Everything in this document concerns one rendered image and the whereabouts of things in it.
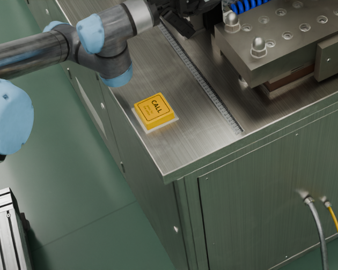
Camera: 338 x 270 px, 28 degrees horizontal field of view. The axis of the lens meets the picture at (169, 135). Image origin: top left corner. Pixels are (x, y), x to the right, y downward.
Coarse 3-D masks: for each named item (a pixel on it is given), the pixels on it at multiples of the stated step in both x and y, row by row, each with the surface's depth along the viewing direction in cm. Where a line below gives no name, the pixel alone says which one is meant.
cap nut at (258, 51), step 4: (260, 36) 141; (256, 40) 141; (260, 40) 141; (252, 44) 142; (256, 44) 141; (260, 44) 141; (264, 44) 142; (252, 48) 142; (256, 48) 142; (260, 48) 141; (264, 48) 142; (252, 52) 143; (256, 52) 142; (260, 52) 142; (264, 52) 143; (252, 56) 144; (256, 56) 143; (260, 56) 143; (264, 56) 143
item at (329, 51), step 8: (328, 40) 146; (336, 40) 146; (320, 48) 145; (328, 48) 145; (336, 48) 147; (320, 56) 147; (328, 56) 148; (336, 56) 149; (320, 64) 148; (328, 64) 150; (336, 64) 151; (320, 72) 151; (328, 72) 152; (336, 72) 154; (320, 80) 153
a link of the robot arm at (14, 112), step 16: (0, 80) 115; (0, 96) 112; (16, 96) 114; (0, 112) 111; (16, 112) 115; (32, 112) 119; (0, 128) 112; (16, 128) 116; (0, 144) 113; (16, 144) 117; (0, 160) 117
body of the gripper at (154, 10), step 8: (152, 0) 140; (160, 0) 141; (168, 0) 143; (176, 0) 143; (184, 0) 141; (192, 0) 144; (200, 0) 146; (152, 8) 140; (160, 8) 144; (168, 8) 144; (176, 8) 145; (184, 8) 143; (192, 8) 144; (184, 16) 145
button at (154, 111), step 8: (152, 96) 154; (160, 96) 154; (136, 104) 153; (144, 104) 153; (152, 104) 152; (160, 104) 152; (168, 104) 152; (144, 112) 151; (152, 112) 151; (160, 112) 151; (168, 112) 151; (144, 120) 150; (152, 120) 150; (160, 120) 151; (168, 120) 152; (152, 128) 151
